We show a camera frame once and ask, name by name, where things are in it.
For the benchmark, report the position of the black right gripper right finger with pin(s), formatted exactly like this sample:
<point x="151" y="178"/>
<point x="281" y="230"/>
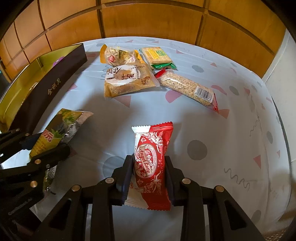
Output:
<point x="205" y="207"/>

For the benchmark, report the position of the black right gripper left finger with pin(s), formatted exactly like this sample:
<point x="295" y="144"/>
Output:
<point x="67" y="220"/>

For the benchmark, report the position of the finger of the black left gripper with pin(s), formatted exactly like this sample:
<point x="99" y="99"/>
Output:
<point x="14" y="141"/>
<point x="34" y="171"/>

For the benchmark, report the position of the yellow green silver snack bag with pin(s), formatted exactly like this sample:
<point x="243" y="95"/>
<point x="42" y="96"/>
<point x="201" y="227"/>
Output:
<point x="60" y="130"/>

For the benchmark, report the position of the red white Angel Love packet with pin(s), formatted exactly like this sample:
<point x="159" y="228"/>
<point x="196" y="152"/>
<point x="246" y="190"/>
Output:
<point x="147" y="186"/>

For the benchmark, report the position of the orange seed snack bag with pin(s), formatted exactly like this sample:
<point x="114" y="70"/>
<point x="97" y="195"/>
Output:
<point x="116" y="56"/>

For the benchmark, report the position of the dark box with gold interior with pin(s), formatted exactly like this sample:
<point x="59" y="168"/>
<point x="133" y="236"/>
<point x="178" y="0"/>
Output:
<point x="26" y="99"/>

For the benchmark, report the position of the patterned white tablecloth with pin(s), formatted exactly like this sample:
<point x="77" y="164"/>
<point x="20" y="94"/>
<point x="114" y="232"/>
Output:
<point x="242" y="147"/>

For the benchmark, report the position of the purple snack packet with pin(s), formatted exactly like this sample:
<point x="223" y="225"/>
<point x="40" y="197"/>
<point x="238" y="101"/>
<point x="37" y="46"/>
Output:
<point x="57" y="61"/>

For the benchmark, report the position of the beige round pastry pack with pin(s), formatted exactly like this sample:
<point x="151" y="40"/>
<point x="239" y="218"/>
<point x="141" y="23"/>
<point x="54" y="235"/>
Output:
<point x="128" y="78"/>

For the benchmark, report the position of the red-ended sesame bar pack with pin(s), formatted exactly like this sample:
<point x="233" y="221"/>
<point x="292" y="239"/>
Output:
<point x="189" y="88"/>

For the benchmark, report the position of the green yellow cracker pack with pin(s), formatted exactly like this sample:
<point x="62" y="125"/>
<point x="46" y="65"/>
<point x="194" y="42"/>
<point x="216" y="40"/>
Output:
<point x="157" y="58"/>

